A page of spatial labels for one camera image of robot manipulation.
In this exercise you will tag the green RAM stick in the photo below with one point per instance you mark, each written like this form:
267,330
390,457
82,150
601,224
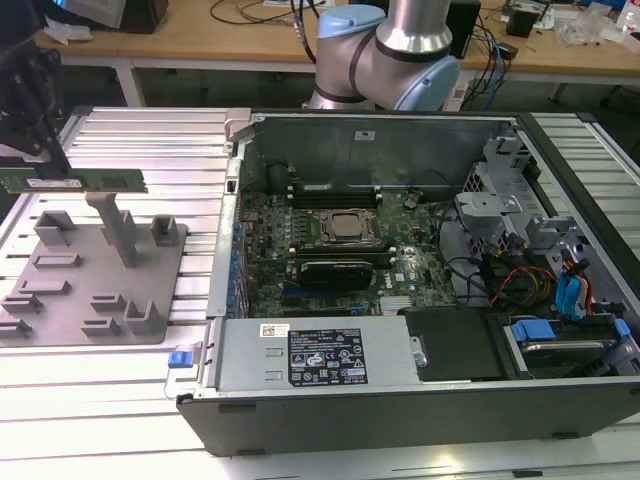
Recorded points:
110,181

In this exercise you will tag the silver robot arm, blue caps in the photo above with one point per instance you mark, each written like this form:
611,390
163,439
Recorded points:
410,30

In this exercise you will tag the black RAM slot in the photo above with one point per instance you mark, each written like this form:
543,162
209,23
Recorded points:
393,261
335,245
335,204
335,198
295,249
335,192

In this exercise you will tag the crumpled white paper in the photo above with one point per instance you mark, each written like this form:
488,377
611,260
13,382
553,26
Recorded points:
70,31

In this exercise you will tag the black monitor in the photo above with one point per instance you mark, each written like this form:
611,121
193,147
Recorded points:
145,15

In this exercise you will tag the grey plastic case lever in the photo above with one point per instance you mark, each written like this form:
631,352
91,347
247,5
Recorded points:
237,122

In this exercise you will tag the grey plastic parts rack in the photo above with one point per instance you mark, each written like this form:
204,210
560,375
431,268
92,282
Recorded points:
100,300

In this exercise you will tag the blue case latch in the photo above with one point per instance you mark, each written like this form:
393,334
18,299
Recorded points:
181,360

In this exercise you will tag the grey power supply unit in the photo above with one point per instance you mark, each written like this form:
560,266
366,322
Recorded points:
250,350

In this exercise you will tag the silver CPU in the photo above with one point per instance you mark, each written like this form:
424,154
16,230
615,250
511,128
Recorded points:
347,225

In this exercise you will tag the coin cell battery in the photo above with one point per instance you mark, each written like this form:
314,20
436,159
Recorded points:
410,201

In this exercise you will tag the green motherboard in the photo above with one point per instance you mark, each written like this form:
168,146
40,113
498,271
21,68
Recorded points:
415,240

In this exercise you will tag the silver chipset heatsink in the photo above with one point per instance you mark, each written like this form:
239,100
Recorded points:
399,304

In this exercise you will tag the white power strip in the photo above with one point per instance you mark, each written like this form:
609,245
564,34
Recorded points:
461,96

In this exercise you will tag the black tower box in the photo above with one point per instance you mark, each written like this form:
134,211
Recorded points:
465,25

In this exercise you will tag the grey metal drive cage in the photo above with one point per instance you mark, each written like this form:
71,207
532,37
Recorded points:
490,200

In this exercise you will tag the small black adapter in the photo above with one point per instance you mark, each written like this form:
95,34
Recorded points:
507,51

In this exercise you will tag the black plastic cover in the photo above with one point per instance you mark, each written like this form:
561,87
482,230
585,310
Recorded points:
450,340

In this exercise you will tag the black speaker box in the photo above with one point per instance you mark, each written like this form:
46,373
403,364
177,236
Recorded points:
522,22

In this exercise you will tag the black PC case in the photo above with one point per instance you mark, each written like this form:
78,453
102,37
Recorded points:
400,420

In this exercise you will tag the hard disk in blue carrier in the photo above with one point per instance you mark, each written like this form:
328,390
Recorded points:
535,332

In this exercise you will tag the clear plastic bags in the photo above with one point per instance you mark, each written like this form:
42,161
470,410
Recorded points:
590,27

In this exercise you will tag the red and white package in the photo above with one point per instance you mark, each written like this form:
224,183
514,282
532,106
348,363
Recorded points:
630,20

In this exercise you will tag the wooden desk with white frame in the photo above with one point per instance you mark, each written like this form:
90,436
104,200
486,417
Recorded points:
200,45

